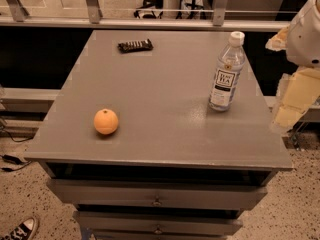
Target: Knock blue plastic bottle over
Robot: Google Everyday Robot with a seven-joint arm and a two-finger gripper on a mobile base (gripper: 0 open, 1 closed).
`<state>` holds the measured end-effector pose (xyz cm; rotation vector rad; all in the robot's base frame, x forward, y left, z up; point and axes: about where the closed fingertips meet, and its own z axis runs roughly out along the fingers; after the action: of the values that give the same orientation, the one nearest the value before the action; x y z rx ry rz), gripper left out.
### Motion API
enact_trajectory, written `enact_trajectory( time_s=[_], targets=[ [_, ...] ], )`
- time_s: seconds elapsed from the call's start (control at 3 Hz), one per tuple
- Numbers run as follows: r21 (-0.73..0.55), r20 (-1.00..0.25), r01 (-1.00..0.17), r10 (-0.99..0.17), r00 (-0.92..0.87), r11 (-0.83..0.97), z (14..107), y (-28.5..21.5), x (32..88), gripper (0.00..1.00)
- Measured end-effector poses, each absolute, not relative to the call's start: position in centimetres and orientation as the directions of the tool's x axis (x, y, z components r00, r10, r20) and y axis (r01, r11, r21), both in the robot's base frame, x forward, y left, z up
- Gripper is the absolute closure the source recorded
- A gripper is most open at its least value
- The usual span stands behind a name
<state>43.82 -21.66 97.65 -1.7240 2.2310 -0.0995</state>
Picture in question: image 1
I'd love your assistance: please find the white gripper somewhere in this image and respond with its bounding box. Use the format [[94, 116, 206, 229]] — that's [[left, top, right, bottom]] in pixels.
[[265, 0, 320, 134]]

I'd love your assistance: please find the clear plastic water bottle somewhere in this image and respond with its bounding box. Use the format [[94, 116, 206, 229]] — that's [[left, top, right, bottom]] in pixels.
[[209, 31, 246, 111]]

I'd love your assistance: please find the dark snack bar wrapper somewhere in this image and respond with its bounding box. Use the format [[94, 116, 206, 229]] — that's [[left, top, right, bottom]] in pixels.
[[118, 39, 153, 53]]

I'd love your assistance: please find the black office chair base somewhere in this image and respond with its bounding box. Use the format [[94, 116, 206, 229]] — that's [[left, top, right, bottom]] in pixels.
[[133, 0, 163, 19]]

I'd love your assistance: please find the grey drawer cabinet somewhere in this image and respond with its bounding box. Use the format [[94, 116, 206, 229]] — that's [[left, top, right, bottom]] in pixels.
[[26, 30, 292, 240]]

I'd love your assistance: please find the orange fruit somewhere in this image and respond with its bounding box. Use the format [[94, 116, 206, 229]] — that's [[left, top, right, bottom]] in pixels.
[[94, 109, 119, 135]]

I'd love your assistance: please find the top grey drawer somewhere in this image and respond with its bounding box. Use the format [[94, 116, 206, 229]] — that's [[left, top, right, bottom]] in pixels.
[[47, 179, 267, 210]]

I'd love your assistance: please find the grey drawer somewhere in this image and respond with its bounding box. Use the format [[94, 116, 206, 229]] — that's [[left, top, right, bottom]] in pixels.
[[74, 212, 242, 235], [47, 179, 267, 210]]

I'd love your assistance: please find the black and white sneaker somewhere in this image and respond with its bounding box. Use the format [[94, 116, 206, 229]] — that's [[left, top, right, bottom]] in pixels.
[[0, 217, 39, 240]]

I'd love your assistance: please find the metal railing frame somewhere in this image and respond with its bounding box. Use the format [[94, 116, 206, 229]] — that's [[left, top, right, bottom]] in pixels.
[[0, 0, 297, 32]]

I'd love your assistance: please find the black power adapter with cable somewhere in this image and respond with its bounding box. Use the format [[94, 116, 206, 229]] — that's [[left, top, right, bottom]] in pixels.
[[0, 154, 31, 172]]

